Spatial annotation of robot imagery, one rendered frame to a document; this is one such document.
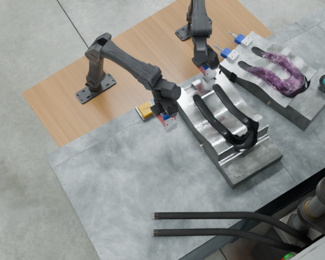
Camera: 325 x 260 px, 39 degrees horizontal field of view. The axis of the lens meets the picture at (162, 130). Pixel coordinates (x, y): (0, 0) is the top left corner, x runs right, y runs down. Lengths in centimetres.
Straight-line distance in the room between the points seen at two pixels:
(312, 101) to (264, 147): 30
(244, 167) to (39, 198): 142
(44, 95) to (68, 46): 118
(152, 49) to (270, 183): 88
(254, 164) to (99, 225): 71
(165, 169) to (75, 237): 98
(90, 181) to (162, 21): 93
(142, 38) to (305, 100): 86
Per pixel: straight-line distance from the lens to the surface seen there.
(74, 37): 345
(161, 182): 201
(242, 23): 245
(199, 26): 190
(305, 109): 211
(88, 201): 201
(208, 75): 207
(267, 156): 203
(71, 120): 218
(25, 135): 312
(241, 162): 200
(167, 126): 193
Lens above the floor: 270
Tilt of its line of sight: 65 degrees down
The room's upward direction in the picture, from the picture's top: 2 degrees counter-clockwise
